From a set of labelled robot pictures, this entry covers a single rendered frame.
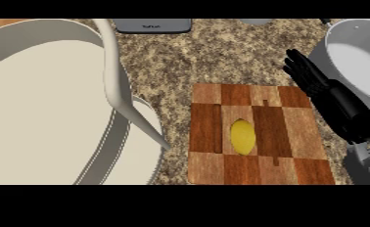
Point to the orange-brown wooden object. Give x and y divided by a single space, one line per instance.
9 21

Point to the checkered wooden cutting board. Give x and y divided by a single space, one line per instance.
298 129

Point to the dark grey flat appliance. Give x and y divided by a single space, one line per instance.
153 25

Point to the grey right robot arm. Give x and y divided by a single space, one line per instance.
360 165

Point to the pale grey rounded object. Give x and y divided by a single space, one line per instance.
255 21

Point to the grey metal pot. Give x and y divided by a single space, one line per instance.
351 54

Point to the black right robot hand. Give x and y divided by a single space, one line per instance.
338 100

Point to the yellow lemon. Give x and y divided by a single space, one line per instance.
243 137

